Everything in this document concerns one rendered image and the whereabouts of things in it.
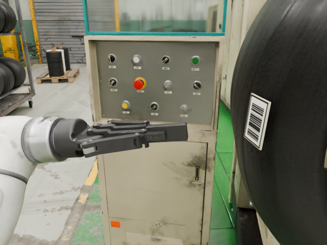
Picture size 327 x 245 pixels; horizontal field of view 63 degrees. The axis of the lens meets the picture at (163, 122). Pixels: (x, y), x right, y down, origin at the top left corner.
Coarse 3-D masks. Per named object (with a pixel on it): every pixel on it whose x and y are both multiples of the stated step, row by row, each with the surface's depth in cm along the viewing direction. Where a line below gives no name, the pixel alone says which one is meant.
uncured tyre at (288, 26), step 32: (288, 0) 31; (320, 0) 27; (256, 32) 39; (288, 32) 30; (320, 32) 27; (256, 64) 33; (288, 64) 29; (320, 64) 28; (288, 96) 30; (320, 96) 28; (288, 128) 31; (320, 128) 29; (256, 160) 35; (288, 160) 32; (320, 160) 30; (256, 192) 38; (288, 192) 33; (320, 192) 32; (288, 224) 35; (320, 224) 34
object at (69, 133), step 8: (64, 120) 50; (72, 120) 49; (80, 120) 50; (56, 128) 48; (64, 128) 48; (72, 128) 48; (80, 128) 50; (88, 128) 52; (56, 136) 48; (64, 136) 47; (72, 136) 48; (80, 136) 48; (88, 136) 47; (96, 136) 47; (104, 136) 48; (56, 144) 48; (64, 144) 47; (72, 144) 47; (64, 152) 48; (72, 152) 48; (80, 152) 49
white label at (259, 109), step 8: (256, 96) 32; (256, 104) 32; (264, 104) 31; (248, 112) 34; (256, 112) 32; (264, 112) 31; (248, 120) 34; (256, 120) 32; (264, 120) 31; (248, 128) 34; (256, 128) 32; (264, 128) 31; (248, 136) 34; (256, 136) 32; (256, 144) 32
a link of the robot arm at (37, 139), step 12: (36, 120) 50; (48, 120) 50; (60, 120) 51; (24, 132) 48; (36, 132) 48; (48, 132) 48; (24, 144) 48; (36, 144) 48; (48, 144) 47; (36, 156) 49; (48, 156) 48
